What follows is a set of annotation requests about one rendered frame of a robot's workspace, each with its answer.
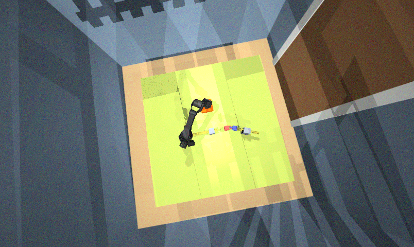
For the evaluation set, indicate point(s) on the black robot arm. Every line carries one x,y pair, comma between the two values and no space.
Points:
185,135

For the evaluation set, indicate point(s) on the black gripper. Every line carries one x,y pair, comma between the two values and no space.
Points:
191,143

